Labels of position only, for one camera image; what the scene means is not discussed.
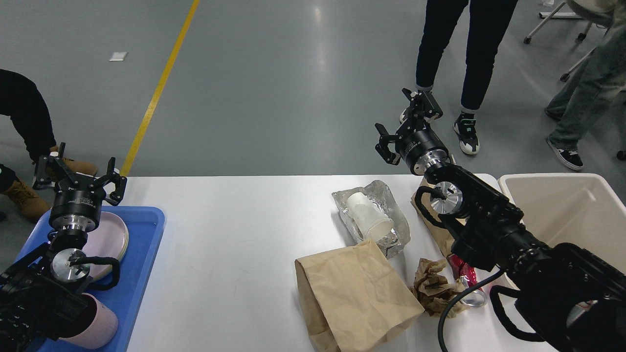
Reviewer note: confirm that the crumpled brown paper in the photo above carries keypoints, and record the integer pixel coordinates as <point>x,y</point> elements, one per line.
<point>433,291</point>

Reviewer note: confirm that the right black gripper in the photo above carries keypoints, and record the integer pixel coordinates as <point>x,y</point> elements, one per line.
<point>420,148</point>

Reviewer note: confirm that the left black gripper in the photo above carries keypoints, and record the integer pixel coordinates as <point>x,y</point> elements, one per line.
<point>74,208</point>

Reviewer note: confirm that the rolling chair base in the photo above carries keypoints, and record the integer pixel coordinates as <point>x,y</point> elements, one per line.
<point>556,23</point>

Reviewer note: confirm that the white paper cup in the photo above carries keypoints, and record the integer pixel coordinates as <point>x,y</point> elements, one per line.
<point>371,221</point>

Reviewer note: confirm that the person with tan boots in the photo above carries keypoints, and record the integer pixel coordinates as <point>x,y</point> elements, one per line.
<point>23,103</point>

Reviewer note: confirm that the pink cup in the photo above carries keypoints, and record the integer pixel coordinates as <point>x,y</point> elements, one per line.
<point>94,327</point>

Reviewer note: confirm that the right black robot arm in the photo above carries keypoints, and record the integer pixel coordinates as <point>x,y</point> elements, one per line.
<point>565,295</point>

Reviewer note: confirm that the clear plastic wrapper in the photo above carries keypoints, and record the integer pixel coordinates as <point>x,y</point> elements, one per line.
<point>378,192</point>

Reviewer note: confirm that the person in grey trousers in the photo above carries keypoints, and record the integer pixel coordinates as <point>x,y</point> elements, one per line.
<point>589,93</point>

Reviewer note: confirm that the crushed red soda can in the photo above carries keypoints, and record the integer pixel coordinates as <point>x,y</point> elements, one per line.
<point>467,275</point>

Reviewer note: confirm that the beige plastic bin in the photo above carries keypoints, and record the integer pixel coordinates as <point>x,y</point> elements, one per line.
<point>571,207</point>

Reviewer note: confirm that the large brown paper bag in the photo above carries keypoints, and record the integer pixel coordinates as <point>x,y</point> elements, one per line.
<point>352,299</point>

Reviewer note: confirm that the pink plate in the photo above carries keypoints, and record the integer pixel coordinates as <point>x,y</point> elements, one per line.
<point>109,239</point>

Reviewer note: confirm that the blue plastic tray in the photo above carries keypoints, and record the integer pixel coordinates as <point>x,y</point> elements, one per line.
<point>145,226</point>

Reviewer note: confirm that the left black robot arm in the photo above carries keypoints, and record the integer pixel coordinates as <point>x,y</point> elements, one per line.
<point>44,293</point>

